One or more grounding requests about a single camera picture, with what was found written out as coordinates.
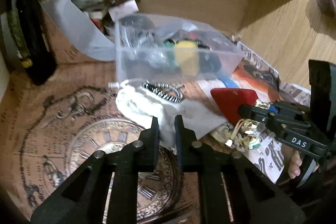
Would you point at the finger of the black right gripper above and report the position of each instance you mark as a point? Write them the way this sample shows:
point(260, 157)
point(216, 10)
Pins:
point(280, 112)
point(296, 133)

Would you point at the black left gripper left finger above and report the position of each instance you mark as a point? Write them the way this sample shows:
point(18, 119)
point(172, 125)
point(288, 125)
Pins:
point(104, 188)

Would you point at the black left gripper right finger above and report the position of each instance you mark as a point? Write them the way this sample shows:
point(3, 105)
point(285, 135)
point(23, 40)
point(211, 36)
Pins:
point(230, 188)

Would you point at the white patterned fabric bundle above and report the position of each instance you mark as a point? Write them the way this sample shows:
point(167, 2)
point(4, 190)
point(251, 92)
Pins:
point(243, 136)

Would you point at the red felt pouch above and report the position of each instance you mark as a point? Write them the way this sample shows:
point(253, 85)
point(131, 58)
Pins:
point(228, 101)

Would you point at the yellow sponge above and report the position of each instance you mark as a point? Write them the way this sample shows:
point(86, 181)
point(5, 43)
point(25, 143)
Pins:
point(187, 57)

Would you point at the clear bag with dark items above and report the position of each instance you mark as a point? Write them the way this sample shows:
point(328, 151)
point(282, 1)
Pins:
point(144, 45)

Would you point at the right hand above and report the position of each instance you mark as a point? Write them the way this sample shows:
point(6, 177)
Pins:
point(294, 165)

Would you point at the vintage clock print table cover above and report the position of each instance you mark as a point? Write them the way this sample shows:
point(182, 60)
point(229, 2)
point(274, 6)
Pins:
point(48, 131)

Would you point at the clear plastic storage box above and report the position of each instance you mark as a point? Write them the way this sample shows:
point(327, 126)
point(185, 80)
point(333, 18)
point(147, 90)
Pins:
point(172, 30)

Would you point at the dark bottle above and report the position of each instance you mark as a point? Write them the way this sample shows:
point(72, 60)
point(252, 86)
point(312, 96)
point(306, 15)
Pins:
point(27, 28)

